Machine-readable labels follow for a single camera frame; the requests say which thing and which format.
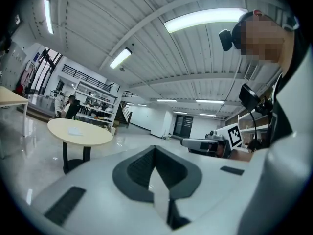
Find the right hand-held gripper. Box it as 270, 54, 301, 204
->
180, 123, 243, 160

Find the white shelving unit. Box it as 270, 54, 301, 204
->
74, 80, 118, 130

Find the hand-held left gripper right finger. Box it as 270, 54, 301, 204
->
154, 145, 203, 231

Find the grey locker cabinet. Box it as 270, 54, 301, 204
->
0, 41, 27, 89

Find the staircase with black railing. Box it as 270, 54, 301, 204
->
114, 100, 133, 126

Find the black office chair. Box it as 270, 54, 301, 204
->
64, 100, 81, 120

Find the black double door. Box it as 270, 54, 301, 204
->
173, 114, 194, 136

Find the white paper booklet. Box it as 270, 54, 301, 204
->
67, 127, 84, 137

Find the black mezzanine railing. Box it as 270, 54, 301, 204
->
61, 63, 121, 93

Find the clothes rack with clothes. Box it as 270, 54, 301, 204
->
15, 60, 38, 95

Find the wooden step platform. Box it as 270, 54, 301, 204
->
16, 94, 56, 122

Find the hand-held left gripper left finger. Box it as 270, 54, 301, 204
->
112, 145, 156, 204

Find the round wooden table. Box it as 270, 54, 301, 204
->
46, 117, 114, 175

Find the person's black shirt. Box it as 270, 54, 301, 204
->
266, 25, 313, 149

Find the small black monitor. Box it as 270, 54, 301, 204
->
238, 83, 260, 113

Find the person's right forearm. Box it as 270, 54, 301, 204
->
229, 147, 256, 163

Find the person's head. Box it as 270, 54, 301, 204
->
235, 8, 295, 73

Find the rectangular wooden table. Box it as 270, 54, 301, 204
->
0, 85, 30, 137

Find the black head camera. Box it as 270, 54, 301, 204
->
218, 28, 234, 52

